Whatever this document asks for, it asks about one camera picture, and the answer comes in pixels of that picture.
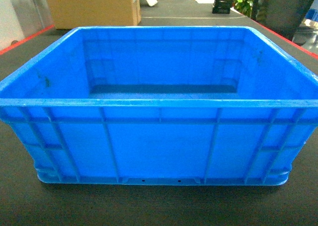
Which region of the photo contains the small black crate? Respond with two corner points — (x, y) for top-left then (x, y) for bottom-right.
(212, 0), (234, 14)

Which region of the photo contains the brown cardboard box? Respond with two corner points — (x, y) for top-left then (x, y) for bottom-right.
(46, 0), (141, 29)

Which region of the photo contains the large blue plastic crate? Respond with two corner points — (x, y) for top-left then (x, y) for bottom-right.
(0, 26), (318, 186)

